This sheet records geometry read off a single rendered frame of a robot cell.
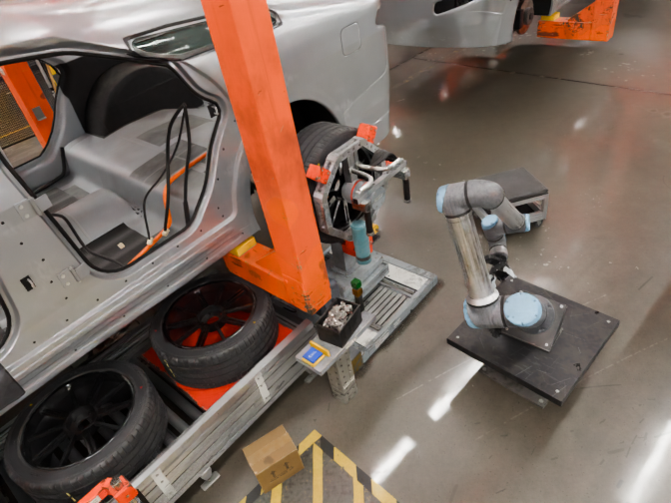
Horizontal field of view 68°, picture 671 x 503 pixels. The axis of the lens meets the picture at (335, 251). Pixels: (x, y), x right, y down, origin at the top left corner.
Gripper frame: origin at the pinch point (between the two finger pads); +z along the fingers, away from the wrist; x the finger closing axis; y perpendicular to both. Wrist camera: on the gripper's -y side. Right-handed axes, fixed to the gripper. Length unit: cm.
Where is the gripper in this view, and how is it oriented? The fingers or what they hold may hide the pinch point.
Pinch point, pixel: (499, 283)
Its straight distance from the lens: 258.0
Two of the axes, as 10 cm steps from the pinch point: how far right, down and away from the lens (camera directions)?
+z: -1.6, 6.9, -7.1
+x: -6.5, 4.7, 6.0
